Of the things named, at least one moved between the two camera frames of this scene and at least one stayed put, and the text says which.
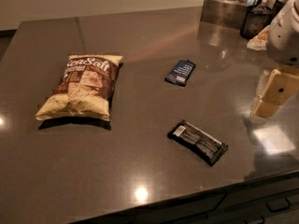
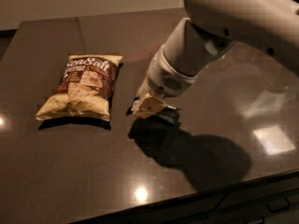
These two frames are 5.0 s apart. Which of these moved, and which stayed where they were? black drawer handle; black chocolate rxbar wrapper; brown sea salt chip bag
Moved: black chocolate rxbar wrapper
Stayed: black drawer handle; brown sea salt chip bag
